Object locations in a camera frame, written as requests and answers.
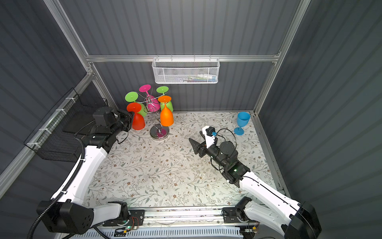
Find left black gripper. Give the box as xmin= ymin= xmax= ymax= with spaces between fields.
xmin=110 ymin=110 xmax=132 ymax=138

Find red plastic wine glass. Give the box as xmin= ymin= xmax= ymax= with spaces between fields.
xmin=126 ymin=103 xmax=146 ymax=130

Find orange plastic wine glass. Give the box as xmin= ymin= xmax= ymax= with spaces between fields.
xmin=158 ymin=95 xmax=174 ymax=126

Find blue plastic wine glass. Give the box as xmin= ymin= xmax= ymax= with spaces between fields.
xmin=234 ymin=112 xmax=250 ymax=135

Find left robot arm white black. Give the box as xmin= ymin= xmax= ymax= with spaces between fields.
xmin=26 ymin=107 xmax=135 ymax=239

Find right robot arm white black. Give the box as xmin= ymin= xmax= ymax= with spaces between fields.
xmin=189 ymin=138 xmax=322 ymax=239

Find left green plastic wine glass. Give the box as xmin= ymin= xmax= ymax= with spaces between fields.
xmin=125 ymin=92 xmax=147 ymax=117

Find green plastic wine glass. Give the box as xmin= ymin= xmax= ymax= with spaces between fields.
xmin=125 ymin=92 xmax=147 ymax=117
xmin=156 ymin=86 xmax=174 ymax=112

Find pink plastic wine glass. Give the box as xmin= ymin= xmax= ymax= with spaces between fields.
xmin=139 ymin=84 xmax=161 ymax=113

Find chrome wine glass rack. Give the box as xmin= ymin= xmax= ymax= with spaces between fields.
xmin=144 ymin=101 xmax=170 ymax=140

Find right green plastic wine glass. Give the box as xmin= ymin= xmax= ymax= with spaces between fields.
xmin=156 ymin=86 xmax=174 ymax=112

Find items in white basket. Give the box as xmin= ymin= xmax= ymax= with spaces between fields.
xmin=175 ymin=74 xmax=218 ymax=83

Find white ventilation grille strip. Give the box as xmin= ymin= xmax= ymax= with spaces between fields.
xmin=68 ymin=226 xmax=244 ymax=239

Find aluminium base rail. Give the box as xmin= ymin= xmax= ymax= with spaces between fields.
xmin=64 ymin=206 xmax=299 ymax=228

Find black wire basket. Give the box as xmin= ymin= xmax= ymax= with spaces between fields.
xmin=23 ymin=86 xmax=108 ymax=162

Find white wire mesh basket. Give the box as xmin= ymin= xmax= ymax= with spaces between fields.
xmin=152 ymin=57 xmax=220 ymax=84

